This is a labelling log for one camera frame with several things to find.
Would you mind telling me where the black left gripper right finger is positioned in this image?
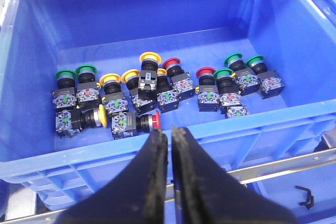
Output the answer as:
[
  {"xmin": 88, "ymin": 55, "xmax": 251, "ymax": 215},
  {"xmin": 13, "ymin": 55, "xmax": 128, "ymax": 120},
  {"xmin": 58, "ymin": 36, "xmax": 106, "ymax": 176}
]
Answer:
[{"xmin": 171, "ymin": 126, "xmax": 299, "ymax": 223}]

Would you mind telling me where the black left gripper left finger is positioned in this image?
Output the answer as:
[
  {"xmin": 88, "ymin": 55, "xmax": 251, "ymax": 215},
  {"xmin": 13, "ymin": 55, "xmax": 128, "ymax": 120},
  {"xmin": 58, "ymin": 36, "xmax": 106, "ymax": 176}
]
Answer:
[{"xmin": 55, "ymin": 130, "xmax": 167, "ymax": 223}]

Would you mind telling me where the yellow push button switch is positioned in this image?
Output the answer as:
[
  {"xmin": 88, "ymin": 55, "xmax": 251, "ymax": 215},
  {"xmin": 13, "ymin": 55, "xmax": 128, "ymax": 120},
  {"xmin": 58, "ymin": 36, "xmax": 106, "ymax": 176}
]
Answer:
[
  {"xmin": 55, "ymin": 104, "xmax": 108, "ymax": 138},
  {"xmin": 156, "ymin": 68, "xmax": 179, "ymax": 113},
  {"xmin": 138, "ymin": 51, "xmax": 162, "ymax": 101},
  {"xmin": 99, "ymin": 73, "xmax": 129, "ymax": 116},
  {"xmin": 121, "ymin": 69, "xmax": 155, "ymax": 115}
]

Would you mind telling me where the lower left blue crate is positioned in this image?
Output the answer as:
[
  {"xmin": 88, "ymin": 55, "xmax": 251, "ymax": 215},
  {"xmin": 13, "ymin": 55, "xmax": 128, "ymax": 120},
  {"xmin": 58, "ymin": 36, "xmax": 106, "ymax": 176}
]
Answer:
[{"xmin": 247, "ymin": 164, "xmax": 335, "ymax": 223}]

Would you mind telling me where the black hex key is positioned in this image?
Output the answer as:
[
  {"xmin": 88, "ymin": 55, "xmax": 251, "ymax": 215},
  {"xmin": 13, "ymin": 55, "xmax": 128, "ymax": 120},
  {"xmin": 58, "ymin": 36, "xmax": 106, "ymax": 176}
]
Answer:
[
  {"xmin": 295, "ymin": 185, "xmax": 313, "ymax": 206},
  {"xmin": 299, "ymin": 195, "xmax": 314, "ymax": 210}
]

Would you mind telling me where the left blue plastic crate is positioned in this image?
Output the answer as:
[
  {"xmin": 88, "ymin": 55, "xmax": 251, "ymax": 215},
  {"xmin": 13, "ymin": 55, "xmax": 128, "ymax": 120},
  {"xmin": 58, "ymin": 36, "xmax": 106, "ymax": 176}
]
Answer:
[{"xmin": 1, "ymin": 0, "xmax": 335, "ymax": 210}]

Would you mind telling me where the stainless steel rack rail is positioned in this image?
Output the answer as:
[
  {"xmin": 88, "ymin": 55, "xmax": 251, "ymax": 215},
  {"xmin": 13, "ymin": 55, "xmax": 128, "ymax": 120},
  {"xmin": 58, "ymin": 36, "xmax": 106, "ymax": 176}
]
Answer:
[{"xmin": 2, "ymin": 147, "xmax": 335, "ymax": 223}]

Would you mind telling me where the red push button switch lying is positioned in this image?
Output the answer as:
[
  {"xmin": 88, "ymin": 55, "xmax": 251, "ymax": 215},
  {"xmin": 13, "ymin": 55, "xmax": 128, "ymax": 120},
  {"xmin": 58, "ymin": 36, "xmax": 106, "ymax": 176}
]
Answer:
[{"xmin": 111, "ymin": 110, "xmax": 161, "ymax": 140}]

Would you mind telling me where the green push button switch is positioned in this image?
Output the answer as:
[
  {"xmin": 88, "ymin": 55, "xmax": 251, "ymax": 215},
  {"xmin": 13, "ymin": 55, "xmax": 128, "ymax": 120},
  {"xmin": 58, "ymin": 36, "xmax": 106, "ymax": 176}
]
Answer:
[
  {"xmin": 76, "ymin": 64, "xmax": 101, "ymax": 111},
  {"xmin": 214, "ymin": 68, "xmax": 250, "ymax": 119},
  {"xmin": 224, "ymin": 52, "xmax": 260, "ymax": 95},
  {"xmin": 246, "ymin": 55, "xmax": 285, "ymax": 99},
  {"xmin": 52, "ymin": 69, "xmax": 77, "ymax": 112}
]

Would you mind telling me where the yellow push button switch lying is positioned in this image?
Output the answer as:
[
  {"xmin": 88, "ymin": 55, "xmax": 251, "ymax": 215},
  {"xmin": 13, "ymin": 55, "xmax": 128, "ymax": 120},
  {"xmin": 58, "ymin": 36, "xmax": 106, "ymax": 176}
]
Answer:
[{"xmin": 55, "ymin": 104, "xmax": 108, "ymax": 138}]

